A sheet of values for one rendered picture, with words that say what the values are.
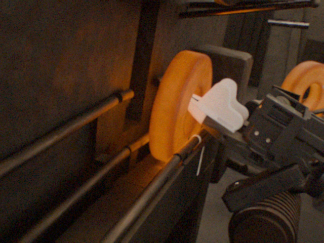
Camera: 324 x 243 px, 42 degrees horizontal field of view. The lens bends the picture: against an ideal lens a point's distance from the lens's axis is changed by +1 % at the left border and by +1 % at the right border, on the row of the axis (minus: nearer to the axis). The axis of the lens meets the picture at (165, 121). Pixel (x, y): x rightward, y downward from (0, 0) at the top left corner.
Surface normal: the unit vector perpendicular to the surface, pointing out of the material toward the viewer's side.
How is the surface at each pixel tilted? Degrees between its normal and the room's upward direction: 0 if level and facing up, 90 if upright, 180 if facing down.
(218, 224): 0
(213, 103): 89
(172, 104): 74
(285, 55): 90
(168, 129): 96
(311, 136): 90
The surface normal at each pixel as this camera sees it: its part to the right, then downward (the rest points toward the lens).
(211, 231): 0.18, -0.93
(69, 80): 0.92, 0.26
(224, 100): -0.39, 0.21
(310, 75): 0.55, 0.35
